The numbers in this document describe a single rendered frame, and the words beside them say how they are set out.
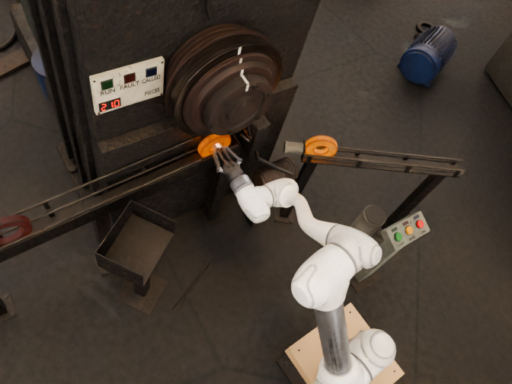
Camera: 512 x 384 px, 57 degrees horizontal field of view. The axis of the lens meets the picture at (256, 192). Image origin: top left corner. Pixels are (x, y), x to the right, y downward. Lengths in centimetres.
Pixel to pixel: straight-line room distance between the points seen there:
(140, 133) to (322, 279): 96
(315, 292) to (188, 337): 118
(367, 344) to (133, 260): 99
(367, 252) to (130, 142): 101
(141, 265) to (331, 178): 155
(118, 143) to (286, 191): 71
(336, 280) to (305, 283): 10
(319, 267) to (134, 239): 87
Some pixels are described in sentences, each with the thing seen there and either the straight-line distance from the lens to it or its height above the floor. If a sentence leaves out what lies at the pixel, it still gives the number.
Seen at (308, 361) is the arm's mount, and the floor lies 42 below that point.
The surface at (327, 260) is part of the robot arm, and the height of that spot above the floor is 116.
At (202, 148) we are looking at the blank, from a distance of 206.
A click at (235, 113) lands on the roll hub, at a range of 174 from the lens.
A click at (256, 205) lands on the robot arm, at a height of 79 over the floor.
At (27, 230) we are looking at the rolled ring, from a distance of 204.
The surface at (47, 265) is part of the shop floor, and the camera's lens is 268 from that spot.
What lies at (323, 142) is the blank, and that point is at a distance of 223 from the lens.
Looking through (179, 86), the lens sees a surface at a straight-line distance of 168.
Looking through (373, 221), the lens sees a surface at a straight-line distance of 240.
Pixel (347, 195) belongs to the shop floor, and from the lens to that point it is 307.
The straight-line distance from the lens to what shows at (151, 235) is 203.
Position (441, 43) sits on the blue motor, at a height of 32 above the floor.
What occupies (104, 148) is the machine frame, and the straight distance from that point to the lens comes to 193.
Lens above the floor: 245
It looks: 58 degrees down
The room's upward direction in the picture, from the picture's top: 21 degrees clockwise
